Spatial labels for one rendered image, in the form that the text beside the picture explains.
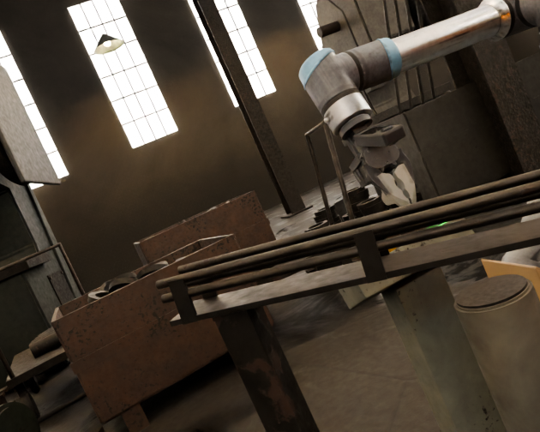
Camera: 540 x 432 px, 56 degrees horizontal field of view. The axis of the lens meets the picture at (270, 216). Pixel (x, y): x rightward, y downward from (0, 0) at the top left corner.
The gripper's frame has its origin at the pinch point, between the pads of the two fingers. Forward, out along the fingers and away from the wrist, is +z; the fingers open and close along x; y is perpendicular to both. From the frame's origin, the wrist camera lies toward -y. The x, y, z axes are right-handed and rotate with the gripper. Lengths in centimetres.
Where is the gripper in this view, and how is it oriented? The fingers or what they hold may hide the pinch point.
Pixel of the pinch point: (411, 203)
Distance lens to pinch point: 100.3
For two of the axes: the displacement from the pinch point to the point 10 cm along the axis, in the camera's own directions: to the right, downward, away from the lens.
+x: -8.8, 4.1, -2.5
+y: -1.0, 3.4, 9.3
